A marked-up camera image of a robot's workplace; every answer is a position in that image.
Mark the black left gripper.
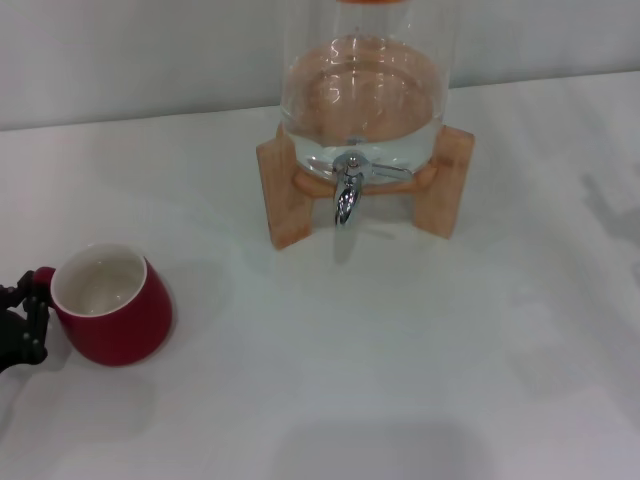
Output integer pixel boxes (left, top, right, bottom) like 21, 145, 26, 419
0, 269, 52, 374

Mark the red cup white inside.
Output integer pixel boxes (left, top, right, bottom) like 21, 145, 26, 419
34, 243, 174, 368

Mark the chrome faucet tap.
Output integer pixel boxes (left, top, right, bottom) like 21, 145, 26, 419
330, 152, 414, 230

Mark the wooden dispenser stand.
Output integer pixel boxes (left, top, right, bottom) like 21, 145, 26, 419
255, 122, 474, 250

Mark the clear glass water dispenser jar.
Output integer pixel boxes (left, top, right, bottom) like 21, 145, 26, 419
279, 0, 454, 184

